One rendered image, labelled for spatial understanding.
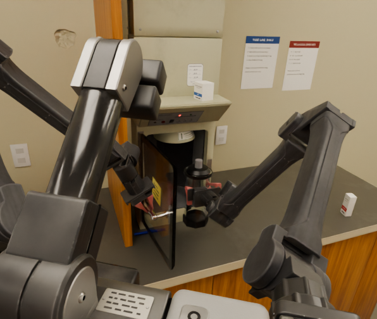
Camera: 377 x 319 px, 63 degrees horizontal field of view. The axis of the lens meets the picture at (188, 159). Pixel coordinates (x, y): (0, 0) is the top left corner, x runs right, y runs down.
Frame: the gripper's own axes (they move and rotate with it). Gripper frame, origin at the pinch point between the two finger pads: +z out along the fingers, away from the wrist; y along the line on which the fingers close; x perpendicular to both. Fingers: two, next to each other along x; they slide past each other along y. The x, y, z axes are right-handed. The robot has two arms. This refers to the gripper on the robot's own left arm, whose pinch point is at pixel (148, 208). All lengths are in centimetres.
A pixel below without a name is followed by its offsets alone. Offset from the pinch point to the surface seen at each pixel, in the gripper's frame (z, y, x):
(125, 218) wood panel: 9.3, 9.0, -14.0
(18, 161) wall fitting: -10, 38, -69
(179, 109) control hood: -20.5, -26.1, -10.1
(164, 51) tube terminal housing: -37, -32, -21
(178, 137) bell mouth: -4.2, -25.0, -22.6
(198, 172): 2.8, -21.9, -5.4
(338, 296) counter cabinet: 109, -61, 15
